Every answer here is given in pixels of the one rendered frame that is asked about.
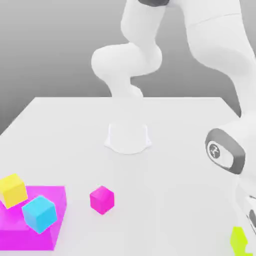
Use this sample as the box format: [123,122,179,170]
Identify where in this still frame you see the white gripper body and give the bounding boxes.
[242,195,256,235]

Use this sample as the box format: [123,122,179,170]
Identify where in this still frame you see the small lime cube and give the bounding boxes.
[229,226,254,256]

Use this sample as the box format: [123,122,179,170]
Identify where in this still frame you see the small magenta cube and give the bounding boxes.
[89,185,115,216]

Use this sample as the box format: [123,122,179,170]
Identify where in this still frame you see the small cyan cube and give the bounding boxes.
[21,194,58,235]

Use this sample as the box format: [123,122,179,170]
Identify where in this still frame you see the small yellow cube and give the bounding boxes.
[0,173,29,210]

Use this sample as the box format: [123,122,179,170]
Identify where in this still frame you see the large magenta box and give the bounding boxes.
[0,185,67,252]

